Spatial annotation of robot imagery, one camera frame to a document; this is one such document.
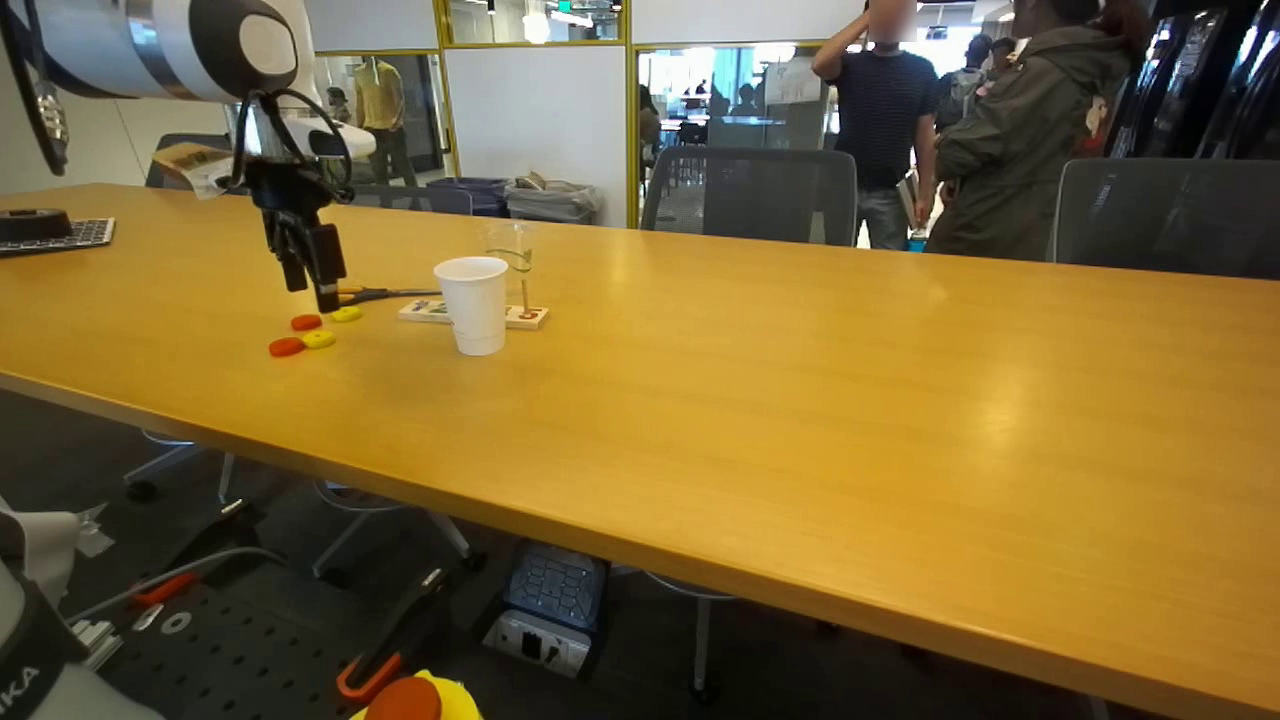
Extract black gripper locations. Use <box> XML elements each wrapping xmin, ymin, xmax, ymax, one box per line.
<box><xmin>245</xmin><ymin>159</ymin><xmax>352</xmax><ymax>315</ymax></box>

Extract grey mesh chair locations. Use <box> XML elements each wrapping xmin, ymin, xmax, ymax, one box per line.
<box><xmin>638</xmin><ymin>142</ymin><xmax>865</xmax><ymax>248</ymax></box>
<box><xmin>1044</xmin><ymin>157</ymin><xmax>1280</xmax><ymax>285</ymax></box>
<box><xmin>144</xmin><ymin>134</ymin><xmax>255</xmax><ymax>200</ymax></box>

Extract dark blue storage bin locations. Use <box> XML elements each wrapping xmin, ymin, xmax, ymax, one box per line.
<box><xmin>425</xmin><ymin>171</ymin><xmax>514</xmax><ymax>221</ymax></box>

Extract white paper cup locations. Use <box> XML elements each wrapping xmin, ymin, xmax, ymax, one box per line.
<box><xmin>426</xmin><ymin>251</ymin><xmax>512</xmax><ymax>362</ymax></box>

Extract man in yellow shirt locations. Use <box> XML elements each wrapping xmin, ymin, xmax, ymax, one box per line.
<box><xmin>346</xmin><ymin>51</ymin><xmax>406</xmax><ymax>185</ymax></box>

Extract clear plastic cup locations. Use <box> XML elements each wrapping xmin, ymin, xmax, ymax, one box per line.
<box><xmin>492</xmin><ymin>221</ymin><xmax>539</xmax><ymax>325</ymax></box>

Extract grey laptop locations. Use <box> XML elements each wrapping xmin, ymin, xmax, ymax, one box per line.
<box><xmin>0</xmin><ymin>216</ymin><xmax>121</xmax><ymax>265</ymax></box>

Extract grey storage bin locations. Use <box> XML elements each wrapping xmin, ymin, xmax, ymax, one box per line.
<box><xmin>500</xmin><ymin>176</ymin><xmax>612</xmax><ymax>229</ymax></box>

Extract yellow framed glass partition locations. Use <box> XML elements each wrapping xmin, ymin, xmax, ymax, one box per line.
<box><xmin>284</xmin><ymin>0</ymin><xmax>885</xmax><ymax>233</ymax></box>

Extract flat black device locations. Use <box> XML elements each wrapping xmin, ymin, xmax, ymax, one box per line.
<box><xmin>0</xmin><ymin>210</ymin><xmax>78</xmax><ymax>248</ymax></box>

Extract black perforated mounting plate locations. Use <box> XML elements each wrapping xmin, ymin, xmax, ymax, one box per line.
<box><xmin>62</xmin><ymin>524</ymin><xmax>456</xmax><ymax>720</ymax></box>

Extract grey blue box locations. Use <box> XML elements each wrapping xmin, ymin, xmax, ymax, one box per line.
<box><xmin>500</xmin><ymin>539</ymin><xmax>614</xmax><ymax>639</ymax></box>

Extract man in black t-shirt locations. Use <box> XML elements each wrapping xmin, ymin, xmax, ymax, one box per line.
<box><xmin>806</xmin><ymin>0</ymin><xmax>949</xmax><ymax>256</ymax></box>

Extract woman in olive jacket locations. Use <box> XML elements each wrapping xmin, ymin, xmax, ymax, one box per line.
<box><xmin>927</xmin><ymin>0</ymin><xmax>1153</xmax><ymax>265</ymax></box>

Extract yellow black handled scissors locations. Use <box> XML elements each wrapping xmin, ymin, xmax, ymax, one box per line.
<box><xmin>338</xmin><ymin>281</ymin><xmax>445</xmax><ymax>314</ymax></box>

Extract small red handled tool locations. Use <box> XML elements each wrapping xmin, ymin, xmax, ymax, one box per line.
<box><xmin>126</xmin><ymin>571</ymin><xmax>200</xmax><ymax>616</ymax></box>

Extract black clamp orange handle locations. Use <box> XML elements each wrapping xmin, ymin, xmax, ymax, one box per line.
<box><xmin>330</xmin><ymin>563</ymin><xmax>452</xmax><ymax>714</ymax></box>

